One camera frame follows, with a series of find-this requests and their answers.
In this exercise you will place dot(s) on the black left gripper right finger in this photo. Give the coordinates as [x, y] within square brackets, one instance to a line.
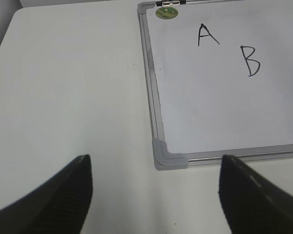
[252, 204]

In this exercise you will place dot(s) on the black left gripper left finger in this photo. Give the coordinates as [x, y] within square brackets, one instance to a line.
[59, 206]

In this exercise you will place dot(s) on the round green magnet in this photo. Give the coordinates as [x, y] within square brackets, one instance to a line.
[166, 13]

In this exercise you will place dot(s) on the black silver hanging clip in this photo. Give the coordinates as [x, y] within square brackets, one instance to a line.
[169, 2]

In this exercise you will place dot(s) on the white board with aluminium frame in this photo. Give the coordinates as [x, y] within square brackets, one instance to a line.
[219, 80]

